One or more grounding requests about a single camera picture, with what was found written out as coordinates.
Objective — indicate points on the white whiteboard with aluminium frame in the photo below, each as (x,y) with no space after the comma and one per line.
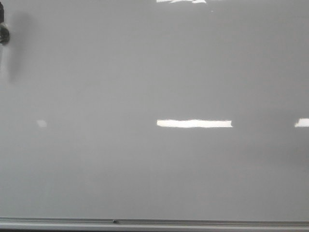
(154,115)

